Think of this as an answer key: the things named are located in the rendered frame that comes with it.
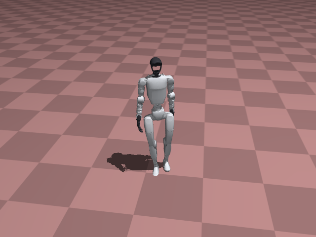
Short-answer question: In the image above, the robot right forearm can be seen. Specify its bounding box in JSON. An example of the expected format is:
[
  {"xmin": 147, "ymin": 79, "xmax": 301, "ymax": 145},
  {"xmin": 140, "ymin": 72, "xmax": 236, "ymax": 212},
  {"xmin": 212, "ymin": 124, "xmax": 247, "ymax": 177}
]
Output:
[{"xmin": 136, "ymin": 98, "xmax": 143, "ymax": 118}]

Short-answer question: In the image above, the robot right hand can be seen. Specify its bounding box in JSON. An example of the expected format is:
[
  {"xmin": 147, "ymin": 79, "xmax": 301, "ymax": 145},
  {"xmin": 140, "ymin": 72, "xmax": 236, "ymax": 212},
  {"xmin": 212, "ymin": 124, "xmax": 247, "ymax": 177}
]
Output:
[{"xmin": 136, "ymin": 115, "xmax": 143, "ymax": 132}]

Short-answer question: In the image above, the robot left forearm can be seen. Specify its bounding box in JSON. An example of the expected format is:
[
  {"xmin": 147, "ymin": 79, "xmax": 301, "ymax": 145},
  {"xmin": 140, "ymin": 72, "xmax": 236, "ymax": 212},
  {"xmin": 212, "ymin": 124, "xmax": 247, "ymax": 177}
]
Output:
[{"xmin": 168, "ymin": 98, "xmax": 175, "ymax": 112}]

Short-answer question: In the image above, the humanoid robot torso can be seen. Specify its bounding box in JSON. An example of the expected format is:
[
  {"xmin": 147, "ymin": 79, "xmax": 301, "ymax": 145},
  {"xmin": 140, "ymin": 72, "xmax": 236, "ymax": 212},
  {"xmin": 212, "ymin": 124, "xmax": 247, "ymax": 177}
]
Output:
[{"xmin": 146, "ymin": 73, "xmax": 167, "ymax": 120}]

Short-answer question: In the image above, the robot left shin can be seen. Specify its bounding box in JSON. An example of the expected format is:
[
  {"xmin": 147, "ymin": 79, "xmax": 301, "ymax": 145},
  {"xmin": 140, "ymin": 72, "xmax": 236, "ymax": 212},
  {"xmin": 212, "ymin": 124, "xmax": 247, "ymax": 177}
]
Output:
[{"xmin": 164, "ymin": 144, "xmax": 171, "ymax": 162}]

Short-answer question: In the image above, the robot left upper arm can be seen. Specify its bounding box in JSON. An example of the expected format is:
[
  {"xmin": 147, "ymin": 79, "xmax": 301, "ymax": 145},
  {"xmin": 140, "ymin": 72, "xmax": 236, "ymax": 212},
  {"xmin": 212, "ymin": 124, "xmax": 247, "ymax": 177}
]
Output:
[{"xmin": 166, "ymin": 75, "xmax": 175, "ymax": 99}]

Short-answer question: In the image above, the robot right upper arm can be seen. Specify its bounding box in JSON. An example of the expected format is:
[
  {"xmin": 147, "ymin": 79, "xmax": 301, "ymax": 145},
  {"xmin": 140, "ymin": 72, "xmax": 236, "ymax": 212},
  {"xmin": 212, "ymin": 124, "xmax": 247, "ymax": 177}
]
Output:
[{"xmin": 138, "ymin": 77, "xmax": 147, "ymax": 103}]

